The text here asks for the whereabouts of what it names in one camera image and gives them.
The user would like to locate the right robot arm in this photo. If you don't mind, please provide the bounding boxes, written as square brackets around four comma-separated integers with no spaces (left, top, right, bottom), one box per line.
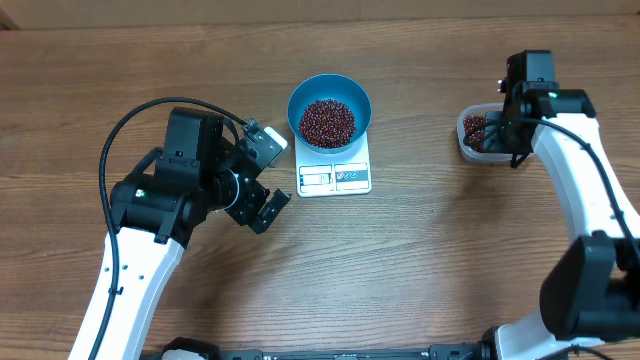
[462,50,639,359]

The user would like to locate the blue bowl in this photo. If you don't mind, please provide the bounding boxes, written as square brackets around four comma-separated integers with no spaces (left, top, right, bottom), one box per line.
[287,74,373,154]

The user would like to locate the red beans in bowl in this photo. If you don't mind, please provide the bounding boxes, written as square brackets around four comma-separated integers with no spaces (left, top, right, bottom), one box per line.
[298,99,357,149]

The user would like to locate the white kitchen scale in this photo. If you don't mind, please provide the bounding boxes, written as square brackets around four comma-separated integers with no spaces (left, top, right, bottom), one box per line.
[295,133,373,198]

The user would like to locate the clear plastic container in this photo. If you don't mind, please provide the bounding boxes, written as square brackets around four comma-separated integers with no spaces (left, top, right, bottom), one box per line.
[456,103,529,168]

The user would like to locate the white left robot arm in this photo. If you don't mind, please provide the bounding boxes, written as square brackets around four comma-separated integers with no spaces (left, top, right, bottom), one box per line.
[69,107,290,359]

